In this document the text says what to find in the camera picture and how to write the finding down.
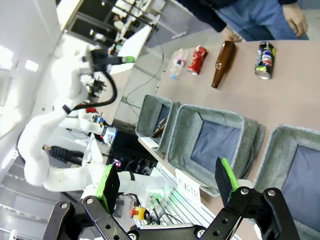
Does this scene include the person's right hand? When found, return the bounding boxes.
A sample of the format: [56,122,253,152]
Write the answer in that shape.
[221,26,243,44]

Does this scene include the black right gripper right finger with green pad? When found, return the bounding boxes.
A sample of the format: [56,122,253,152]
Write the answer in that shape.
[199,156,301,240]

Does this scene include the brown bottle inside basket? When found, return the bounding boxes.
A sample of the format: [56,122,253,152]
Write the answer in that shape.
[151,116,169,139]

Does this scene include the grey fabric basket plastic label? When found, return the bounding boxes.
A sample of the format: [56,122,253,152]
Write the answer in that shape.
[166,104,266,197]

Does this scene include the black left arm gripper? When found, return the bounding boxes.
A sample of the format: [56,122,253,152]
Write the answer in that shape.
[86,47,137,75]

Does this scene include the grey fabric basket blue bottom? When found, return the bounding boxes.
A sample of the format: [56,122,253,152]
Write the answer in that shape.
[252,124,320,240]

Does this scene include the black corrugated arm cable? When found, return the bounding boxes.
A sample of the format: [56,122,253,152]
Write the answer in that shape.
[61,70,118,114]

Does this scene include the clear plastic water bottle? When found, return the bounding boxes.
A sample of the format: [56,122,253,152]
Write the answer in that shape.
[169,48,189,80]

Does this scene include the person's left hand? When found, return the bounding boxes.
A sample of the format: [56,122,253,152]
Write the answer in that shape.
[281,3,309,38]

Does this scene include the person's body blue jeans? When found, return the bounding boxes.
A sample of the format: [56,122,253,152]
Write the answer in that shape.
[214,0,310,42]

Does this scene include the white background desk board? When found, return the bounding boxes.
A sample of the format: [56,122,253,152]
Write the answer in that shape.
[109,24,154,76]

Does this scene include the white paper label plastic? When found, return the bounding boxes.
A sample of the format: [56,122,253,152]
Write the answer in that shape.
[174,168,202,209]

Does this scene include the background person in plaid shirt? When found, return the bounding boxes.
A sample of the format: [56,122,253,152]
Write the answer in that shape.
[41,144,85,166]

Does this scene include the crushed red soda can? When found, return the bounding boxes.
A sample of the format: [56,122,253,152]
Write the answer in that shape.
[187,45,208,76]

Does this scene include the grey fabric basket with bottle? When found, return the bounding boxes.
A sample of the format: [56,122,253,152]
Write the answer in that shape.
[134,94,181,154]

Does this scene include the brown glass beer bottle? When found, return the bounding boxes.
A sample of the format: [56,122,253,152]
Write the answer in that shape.
[211,40,237,90]

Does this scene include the aluminium table frame rail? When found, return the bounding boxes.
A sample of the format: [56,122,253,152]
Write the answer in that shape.
[152,162,221,227]

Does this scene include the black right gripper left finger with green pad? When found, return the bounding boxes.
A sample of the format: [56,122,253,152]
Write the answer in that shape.
[42,163,134,240]

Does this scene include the person's right forearm dark sleeve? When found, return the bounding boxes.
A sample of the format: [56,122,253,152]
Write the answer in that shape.
[174,0,227,33]

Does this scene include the yellow emergency stop button box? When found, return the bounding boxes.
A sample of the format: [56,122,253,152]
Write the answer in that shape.
[129,206,151,221]

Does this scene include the seated background person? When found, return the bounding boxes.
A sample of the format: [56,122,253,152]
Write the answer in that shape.
[111,14,126,32]

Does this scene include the crushed dark blue can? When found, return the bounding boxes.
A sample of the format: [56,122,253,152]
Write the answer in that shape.
[254,41,277,80]

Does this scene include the black cable on floor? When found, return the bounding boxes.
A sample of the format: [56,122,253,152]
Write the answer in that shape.
[124,27,167,107]

